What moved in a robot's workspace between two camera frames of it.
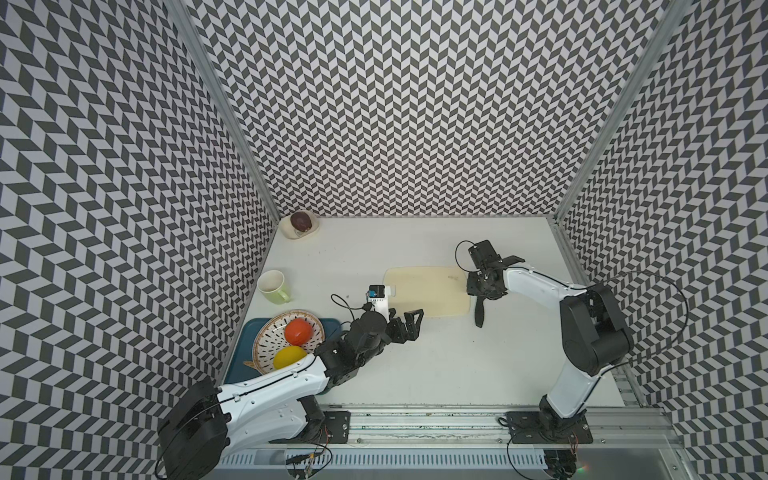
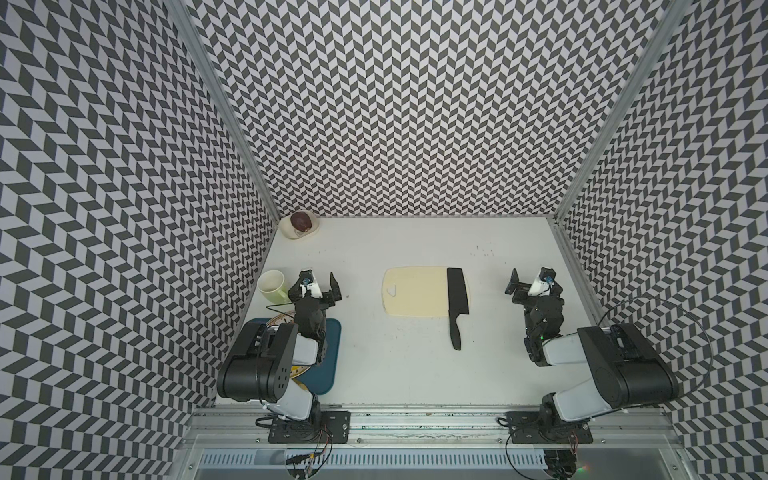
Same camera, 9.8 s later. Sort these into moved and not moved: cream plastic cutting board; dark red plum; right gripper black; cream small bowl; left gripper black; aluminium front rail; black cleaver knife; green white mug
Moved: right gripper black; black cleaver knife; left gripper black
Not moved: green white mug; aluminium front rail; dark red plum; cream plastic cutting board; cream small bowl
